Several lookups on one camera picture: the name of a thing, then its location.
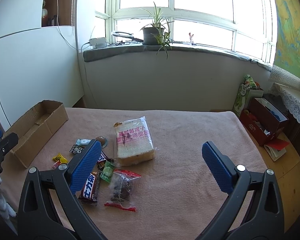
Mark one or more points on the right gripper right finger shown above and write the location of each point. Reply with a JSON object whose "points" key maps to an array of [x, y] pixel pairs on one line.
{"points": [[253, 208]]}

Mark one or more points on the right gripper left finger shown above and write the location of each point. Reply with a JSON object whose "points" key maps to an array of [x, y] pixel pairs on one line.
{"points": [[48, 207]]}

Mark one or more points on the brown Chinese Snickers bar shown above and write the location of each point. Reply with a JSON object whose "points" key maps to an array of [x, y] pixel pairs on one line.
{"points": [[89, 192]]}

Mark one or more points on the yellow candy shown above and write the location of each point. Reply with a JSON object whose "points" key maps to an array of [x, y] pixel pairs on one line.
{"points": [[59, 158]]}

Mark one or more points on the black patterned candy packet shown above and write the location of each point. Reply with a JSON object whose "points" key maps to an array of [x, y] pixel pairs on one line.
{"points": [[76, 149]]}

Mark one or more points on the green candy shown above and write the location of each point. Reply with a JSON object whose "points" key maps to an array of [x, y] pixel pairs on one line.
{"points": [[107, 171]]}

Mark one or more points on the teal mint candy packet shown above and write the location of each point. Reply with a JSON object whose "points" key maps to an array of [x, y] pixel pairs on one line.
{"points": [[83, 142]]}

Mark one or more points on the clear red dried-fruit bag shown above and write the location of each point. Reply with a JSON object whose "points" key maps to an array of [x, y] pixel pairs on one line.
{"points": [[121, 190]]}

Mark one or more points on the brown jelly cup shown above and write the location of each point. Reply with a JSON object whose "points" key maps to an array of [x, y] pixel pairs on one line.
{"points": [[102, 140]]}

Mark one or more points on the packaged sliced bread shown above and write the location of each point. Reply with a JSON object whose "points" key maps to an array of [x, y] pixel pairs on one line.
{"points": [[133, 142]]}

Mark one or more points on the brown English Snickers bar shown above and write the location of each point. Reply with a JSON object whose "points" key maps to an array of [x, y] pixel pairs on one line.
{"points": [[102, 161]]}

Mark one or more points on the brown cardboard box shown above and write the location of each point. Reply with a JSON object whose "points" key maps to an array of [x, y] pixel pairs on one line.
{"points": [[35, 128]]}

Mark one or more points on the red booklet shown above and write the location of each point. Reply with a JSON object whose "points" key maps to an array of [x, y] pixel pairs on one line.
{"points": [[276, 148]]}

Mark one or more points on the white cabinet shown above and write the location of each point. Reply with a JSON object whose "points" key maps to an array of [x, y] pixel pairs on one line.
{"points": [[36, 63]]}

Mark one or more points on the red gift box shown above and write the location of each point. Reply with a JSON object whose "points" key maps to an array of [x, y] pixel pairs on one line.
{"points": [[263, 120]]}

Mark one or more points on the white lace cloth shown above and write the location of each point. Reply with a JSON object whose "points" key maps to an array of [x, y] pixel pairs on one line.
{"points": [[290, 98]]}

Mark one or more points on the pink table cloth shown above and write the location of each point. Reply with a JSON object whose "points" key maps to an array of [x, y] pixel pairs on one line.
{"points": [[177, 195]]}

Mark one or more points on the green snack bag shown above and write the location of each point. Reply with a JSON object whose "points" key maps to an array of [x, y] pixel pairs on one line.
{"points": [[248, 89]]}

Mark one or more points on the white power adapter box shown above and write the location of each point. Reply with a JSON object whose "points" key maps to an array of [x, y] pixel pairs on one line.
{"points": [[98, 43]]}

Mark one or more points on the wooden shelf niche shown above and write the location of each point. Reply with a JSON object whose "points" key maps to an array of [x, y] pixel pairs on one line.
{"points": [[58, 12]]}

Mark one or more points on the potted spider plant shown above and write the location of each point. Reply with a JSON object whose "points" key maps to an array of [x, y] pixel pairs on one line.
{"points": [[158, 32]]}

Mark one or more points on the landscape wall painting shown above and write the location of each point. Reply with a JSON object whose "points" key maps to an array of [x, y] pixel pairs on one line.
{"points": [[287, 54]]}

